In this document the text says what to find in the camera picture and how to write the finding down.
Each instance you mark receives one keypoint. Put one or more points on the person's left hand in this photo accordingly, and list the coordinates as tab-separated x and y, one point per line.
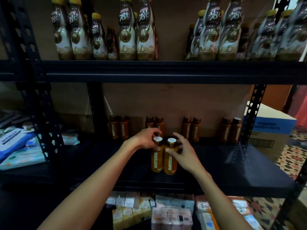
145	139

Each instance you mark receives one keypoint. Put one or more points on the person's right hand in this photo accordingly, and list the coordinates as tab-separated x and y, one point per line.
188	158

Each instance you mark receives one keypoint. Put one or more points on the Oatside bottle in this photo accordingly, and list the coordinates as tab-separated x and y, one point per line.
170	163
157	160

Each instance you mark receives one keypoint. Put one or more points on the orange Oatside bottles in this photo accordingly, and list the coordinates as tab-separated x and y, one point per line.
192	129

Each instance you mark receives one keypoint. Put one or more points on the black metal shelf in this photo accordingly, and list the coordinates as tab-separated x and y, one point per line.
29	107
168	71

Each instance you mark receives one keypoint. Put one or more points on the row of yellow-capped coffee bottles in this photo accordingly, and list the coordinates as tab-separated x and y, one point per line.
129	36

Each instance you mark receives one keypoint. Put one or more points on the person's right forearm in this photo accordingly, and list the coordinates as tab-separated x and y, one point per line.
223	203

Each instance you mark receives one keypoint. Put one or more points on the person's left forearm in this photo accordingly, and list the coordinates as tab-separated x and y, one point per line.
86	194

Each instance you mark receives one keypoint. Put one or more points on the blue white cashew carton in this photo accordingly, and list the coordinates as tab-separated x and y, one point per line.
271	131

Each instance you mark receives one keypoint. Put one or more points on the flat white packet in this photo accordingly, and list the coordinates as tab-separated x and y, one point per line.
173	201

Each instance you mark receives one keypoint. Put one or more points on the stack of pink white boxes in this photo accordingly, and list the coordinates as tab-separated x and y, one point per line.
171	219

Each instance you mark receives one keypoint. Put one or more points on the row of orange blue packets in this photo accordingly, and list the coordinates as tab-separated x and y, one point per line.
206	220

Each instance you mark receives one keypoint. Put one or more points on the row of pale pink packets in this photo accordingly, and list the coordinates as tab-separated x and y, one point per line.
240	203

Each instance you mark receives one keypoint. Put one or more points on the tissue packs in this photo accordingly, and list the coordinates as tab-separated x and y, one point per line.
132	214

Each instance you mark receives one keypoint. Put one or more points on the brown wooden cabinet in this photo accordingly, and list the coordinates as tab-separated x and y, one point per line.
273	98

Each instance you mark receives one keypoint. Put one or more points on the red curtain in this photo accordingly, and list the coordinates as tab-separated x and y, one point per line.
300	110

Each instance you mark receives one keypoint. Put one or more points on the row of wet wipe packs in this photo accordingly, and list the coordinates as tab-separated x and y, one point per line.
17	151

